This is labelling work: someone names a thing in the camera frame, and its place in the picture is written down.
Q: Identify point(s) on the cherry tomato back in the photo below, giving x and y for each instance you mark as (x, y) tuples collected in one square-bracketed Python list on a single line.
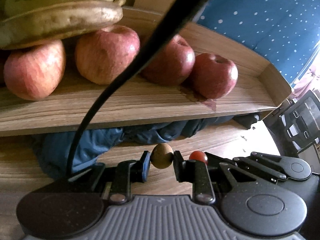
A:
[(199, 156)]

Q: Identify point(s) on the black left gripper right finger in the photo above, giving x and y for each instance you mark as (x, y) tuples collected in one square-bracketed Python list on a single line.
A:
[(196, 173)]

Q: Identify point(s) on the small brown longan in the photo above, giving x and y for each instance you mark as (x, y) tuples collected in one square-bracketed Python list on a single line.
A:
[(161, 156)]

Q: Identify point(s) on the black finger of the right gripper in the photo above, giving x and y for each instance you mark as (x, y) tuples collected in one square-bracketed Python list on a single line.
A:
[(253, 166)]

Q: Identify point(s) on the pale red apple left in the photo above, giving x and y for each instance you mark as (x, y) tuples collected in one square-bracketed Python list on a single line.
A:
[(35, 73)]

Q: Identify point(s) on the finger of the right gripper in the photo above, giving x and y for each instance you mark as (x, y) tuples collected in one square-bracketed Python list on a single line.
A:
[(293, 168)]

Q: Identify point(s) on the pale red apple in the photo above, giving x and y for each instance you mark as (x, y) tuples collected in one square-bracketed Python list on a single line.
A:
[(35, 73), (102, 55)]

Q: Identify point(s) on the blue dotted fabric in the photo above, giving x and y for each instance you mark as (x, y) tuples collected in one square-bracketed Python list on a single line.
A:
[(285, 32)]

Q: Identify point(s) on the bottom banana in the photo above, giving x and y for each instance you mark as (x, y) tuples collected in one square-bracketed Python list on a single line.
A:
[(57, 22)]

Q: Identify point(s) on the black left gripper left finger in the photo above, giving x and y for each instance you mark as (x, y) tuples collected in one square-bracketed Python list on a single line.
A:
[(126, 173)]

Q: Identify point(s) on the dark red apple right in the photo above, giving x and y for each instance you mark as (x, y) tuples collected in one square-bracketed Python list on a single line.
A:
[(213, 76)]

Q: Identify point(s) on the black office chair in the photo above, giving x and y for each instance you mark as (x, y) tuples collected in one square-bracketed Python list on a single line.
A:
[(295, 126)]

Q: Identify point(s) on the dark blue cloth under shelf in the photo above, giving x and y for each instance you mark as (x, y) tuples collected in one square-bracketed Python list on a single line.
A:
[(52, 149)]

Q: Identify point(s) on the dark red apple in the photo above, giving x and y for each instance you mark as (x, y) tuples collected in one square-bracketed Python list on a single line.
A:
[(172, 65), (213, 76)]

